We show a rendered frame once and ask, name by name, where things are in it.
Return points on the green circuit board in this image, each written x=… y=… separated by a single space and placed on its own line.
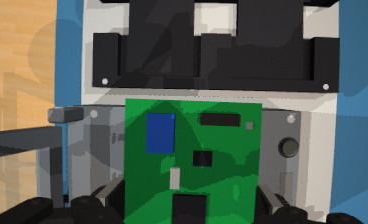
x=190 y=162

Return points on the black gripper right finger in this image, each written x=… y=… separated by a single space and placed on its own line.
x=267 y=203

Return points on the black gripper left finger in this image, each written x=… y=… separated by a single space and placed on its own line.
x=83 y=210

